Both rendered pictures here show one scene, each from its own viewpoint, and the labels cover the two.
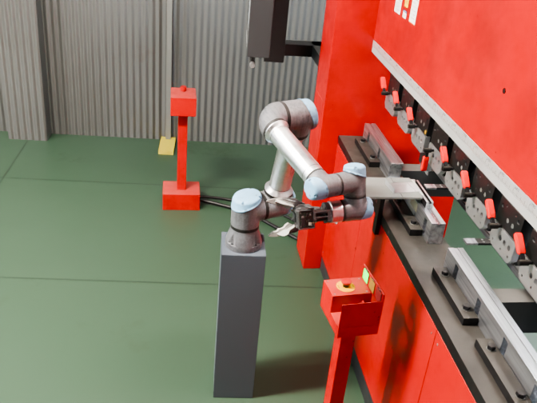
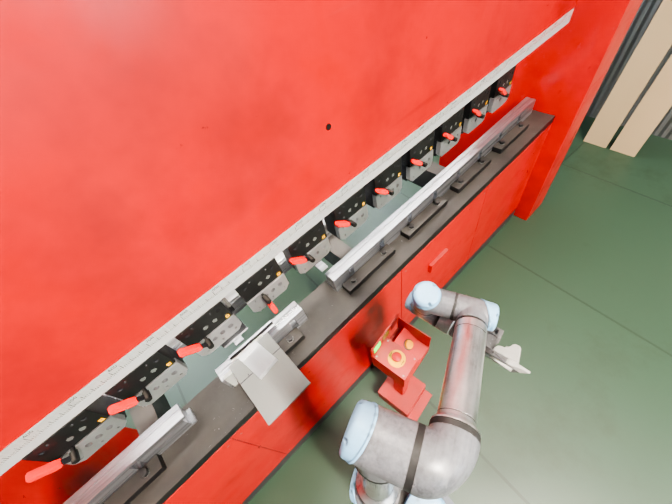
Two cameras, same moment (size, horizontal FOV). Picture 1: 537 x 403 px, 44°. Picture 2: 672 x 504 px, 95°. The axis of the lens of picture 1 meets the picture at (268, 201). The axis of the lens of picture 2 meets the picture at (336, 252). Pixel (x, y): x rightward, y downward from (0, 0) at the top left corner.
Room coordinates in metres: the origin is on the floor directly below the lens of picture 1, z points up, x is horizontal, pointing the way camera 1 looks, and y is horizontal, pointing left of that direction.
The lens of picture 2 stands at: (2.31, 0.00, 2.07)
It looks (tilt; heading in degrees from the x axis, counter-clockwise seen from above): 52 degrees down; 249
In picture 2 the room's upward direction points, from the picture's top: 16 degrees counter-clockwise
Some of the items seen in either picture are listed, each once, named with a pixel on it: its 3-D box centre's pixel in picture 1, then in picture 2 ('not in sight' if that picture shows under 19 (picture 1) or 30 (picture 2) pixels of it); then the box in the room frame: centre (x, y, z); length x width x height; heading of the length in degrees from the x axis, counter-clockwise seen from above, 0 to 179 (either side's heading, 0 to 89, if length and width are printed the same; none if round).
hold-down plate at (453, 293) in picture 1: (454, 294); (369, 268); (1.91, -0.68, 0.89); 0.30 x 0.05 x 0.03; 10
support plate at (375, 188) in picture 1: (386, 188); (268, 374); (2.49, -0.49, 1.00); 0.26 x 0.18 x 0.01; 100
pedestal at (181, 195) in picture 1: (182, 148); not in sight; (3.98, 0.60, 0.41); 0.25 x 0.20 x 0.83; 100
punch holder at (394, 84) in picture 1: (399, 95); (78, 426); (2.93, -0.56, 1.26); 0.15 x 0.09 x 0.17; 10
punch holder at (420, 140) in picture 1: (429, 129); (206, 322); (2.54, -0.63, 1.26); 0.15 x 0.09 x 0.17; 10
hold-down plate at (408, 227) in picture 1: (404, 214); (272, 358); (2.46, -0.58, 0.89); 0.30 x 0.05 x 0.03; 10
